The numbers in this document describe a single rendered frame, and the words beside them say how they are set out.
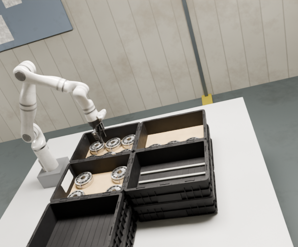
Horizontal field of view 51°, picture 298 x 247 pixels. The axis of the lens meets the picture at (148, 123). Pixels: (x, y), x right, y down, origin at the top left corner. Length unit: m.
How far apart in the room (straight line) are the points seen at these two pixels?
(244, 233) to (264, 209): 0.16
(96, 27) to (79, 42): 0.28
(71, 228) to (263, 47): 2.92
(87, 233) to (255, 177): 0.87
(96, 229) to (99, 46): 2.64
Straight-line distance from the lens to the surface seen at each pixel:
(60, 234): 1.63
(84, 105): 1.71
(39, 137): 2.07
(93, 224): 1.58
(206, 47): 3.72
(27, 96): 1.86
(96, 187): 1.76
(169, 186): 1.43
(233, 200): 1.61
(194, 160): 1.67
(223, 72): 3.85
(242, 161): 1.80
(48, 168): 2.13
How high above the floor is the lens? 1.88
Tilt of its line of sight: 30 degrees down
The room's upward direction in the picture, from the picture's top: 20 degrees counter-clockwise
